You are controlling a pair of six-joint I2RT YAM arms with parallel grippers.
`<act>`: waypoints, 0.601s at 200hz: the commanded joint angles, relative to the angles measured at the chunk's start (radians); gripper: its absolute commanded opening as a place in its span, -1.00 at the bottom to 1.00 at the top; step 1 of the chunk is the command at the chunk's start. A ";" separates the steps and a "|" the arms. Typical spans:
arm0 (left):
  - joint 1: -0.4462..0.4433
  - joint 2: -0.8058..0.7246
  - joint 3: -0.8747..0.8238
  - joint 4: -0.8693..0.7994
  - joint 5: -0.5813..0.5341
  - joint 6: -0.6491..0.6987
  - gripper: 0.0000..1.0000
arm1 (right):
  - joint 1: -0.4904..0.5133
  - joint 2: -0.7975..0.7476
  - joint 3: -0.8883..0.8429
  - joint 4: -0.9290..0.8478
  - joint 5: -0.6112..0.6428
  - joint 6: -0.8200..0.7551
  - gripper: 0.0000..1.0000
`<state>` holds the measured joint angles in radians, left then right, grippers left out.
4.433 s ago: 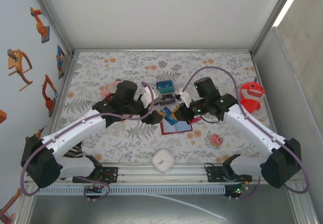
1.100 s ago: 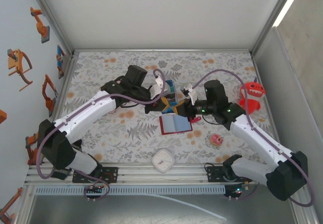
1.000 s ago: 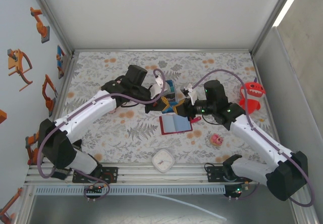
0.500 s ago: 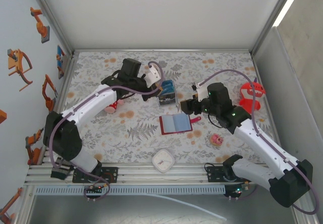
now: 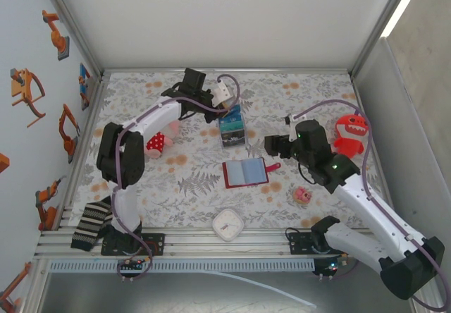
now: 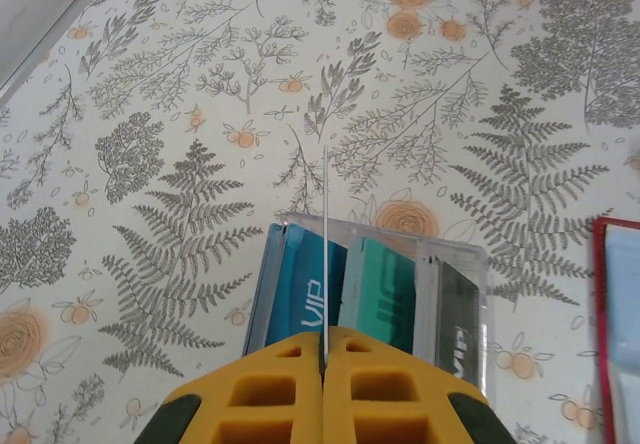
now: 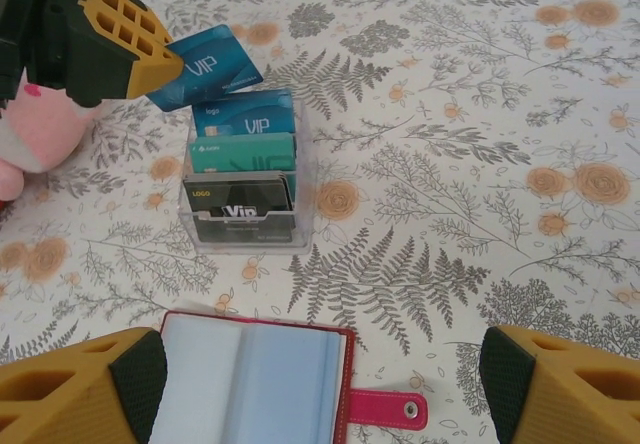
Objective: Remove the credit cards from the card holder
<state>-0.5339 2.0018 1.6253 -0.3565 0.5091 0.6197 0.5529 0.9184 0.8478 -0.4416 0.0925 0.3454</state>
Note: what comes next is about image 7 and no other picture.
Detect clear acrylic card box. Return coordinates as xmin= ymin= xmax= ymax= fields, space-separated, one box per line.
xmin=177 ymin=94 xmax=314 ymax=255

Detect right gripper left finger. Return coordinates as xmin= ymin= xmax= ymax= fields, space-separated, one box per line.
xmin=0 ymin=327 xmax=169 ymax=444

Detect floral tablecloth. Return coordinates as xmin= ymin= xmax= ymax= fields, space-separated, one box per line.
xmin=0 ymin=0 xmax=640 ymax=444

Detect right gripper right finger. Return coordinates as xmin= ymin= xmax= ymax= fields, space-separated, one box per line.
xmin=478 ymin=324 xmax=640 ymax=444

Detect teal card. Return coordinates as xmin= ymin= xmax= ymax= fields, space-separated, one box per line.
xmin=187 ymin=132 xmax=297 ymax=175

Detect red card holder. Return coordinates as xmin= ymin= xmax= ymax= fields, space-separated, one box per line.
xmin=147 ymin=311 xmax=430 ymax=444

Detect pink plush toy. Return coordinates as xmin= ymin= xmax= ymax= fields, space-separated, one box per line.
xmin=0 ymin=71 xmax=99 ymax=203

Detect black VIP card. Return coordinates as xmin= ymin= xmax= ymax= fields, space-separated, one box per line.
xmin=182 ymin=171 xmax=296 ymax=244

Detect blue VIP card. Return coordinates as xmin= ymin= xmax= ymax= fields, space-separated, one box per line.
xmin=192 ymin=88 xmax=295 ymax=138
xmin=147 ymin=23 xmax=265 ymax=113

